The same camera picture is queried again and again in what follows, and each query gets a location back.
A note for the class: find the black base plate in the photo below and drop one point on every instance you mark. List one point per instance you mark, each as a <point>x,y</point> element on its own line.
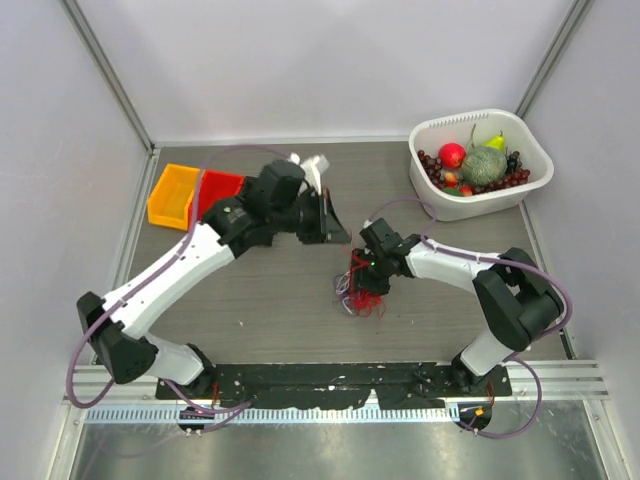
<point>339,386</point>

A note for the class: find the dark red grape bunch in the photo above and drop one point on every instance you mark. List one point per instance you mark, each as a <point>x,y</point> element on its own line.
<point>432,168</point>

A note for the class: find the white slotted cable duct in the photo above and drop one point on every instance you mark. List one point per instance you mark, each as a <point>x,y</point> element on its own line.
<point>183,414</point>

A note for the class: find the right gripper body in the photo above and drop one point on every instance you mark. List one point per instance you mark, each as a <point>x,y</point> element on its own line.
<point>376,276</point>

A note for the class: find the dark grape bunch right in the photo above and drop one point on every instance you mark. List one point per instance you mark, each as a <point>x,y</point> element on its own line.
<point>511,179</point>

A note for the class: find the yellow plastic bin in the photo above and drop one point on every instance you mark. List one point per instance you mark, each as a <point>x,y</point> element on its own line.
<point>170,200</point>

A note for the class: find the white fruit basket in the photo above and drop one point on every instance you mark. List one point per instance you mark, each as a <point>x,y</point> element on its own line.
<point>473,129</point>

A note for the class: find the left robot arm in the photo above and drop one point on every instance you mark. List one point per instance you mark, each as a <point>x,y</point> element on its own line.
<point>286,197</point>

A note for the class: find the red plastic bin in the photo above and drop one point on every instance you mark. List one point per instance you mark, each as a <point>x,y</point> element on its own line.
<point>216,185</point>

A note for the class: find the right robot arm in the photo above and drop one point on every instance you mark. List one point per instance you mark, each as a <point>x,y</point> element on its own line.
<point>518,301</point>

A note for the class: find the small red fruit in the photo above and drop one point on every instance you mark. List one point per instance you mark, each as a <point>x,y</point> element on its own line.
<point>455,186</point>

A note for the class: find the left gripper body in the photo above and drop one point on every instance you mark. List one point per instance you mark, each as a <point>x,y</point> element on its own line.
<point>301,217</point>

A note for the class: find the green melon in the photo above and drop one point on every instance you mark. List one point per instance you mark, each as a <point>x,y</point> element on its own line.
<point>483,165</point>

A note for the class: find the red apple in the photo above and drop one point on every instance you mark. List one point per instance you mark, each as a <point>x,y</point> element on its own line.
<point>452,155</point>

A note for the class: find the green pear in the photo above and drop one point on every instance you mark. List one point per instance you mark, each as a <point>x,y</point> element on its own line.
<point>497,142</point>

